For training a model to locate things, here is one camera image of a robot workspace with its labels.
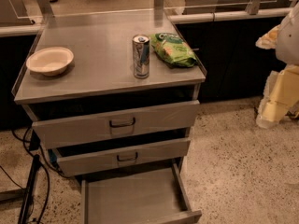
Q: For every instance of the silver blue redbull can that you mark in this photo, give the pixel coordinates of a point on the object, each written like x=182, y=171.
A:
x=141, y=56

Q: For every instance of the steel drawer cabinet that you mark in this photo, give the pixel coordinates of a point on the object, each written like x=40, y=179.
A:
x=100, y=78

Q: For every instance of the green chip bag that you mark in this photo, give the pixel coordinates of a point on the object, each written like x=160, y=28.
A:
x=172, y=49

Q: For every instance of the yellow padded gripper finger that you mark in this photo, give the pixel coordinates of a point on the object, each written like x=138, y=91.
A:
x=268, y=40
x=280, y=94

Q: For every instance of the white paper bowl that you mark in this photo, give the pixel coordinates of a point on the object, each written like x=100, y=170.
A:
x=50, y=61

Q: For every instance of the bottom steel drawer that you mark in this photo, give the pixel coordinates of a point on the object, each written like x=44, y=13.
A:
x=150, y=193

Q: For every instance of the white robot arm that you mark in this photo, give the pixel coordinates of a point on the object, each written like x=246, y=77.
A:
x=287, y=49

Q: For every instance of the black metal stand leg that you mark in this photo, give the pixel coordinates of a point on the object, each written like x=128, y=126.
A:
x=27, y=196

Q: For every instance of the top steel drawer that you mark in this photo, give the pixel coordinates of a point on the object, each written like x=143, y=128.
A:
x=104, y=126

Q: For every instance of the steel drawer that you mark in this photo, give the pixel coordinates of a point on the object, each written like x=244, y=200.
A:
x=126, y=156
x=150, y=193
x=104, y=126

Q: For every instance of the middle steel drawer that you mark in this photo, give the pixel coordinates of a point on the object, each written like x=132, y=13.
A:
x=126, y=156

